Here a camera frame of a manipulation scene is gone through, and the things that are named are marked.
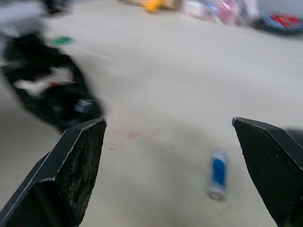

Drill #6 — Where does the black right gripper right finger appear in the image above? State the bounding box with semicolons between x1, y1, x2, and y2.
232;116;303;227

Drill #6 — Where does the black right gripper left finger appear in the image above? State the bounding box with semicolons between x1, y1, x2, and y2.
0;117;107;227

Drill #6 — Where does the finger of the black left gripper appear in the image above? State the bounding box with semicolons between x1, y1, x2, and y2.
56;54;97;101
1;70;66;133

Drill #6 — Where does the blue and white battery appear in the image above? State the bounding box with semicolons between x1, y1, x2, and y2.
205;148;230;203

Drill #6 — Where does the green round sticker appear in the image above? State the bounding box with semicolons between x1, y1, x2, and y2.
49;35;75;46

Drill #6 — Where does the yellow object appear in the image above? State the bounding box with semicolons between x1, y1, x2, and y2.
143;0;167;13

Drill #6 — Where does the red and blue bag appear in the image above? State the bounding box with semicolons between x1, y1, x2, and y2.
257;12;303;36

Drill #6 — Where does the colourful plastic packaging pile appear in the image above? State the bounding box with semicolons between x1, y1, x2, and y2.
184;0;260;27

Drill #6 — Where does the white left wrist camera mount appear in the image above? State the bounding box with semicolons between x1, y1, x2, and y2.
0;0;47;38

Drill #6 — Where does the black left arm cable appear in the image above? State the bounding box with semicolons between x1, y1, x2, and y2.
44;0;73;15

